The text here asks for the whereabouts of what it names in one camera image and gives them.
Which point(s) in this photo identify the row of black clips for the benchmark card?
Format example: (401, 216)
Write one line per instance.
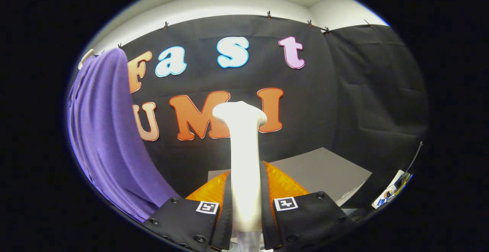
(269, 14)

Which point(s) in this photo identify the white cabinet with dark top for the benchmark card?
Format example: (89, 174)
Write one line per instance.
(324, 171)

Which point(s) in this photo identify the white tray of pens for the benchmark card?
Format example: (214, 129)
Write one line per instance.
(391, 192)

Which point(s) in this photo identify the white garment steamer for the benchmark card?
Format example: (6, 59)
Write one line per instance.
(244, 168)

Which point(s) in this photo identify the cream clothes hanger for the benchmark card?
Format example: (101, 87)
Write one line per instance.
(86, 59)

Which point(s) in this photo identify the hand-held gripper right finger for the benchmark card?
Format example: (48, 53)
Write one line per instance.
(266, 221)

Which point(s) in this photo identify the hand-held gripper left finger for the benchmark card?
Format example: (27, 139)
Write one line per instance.
(226, 225)

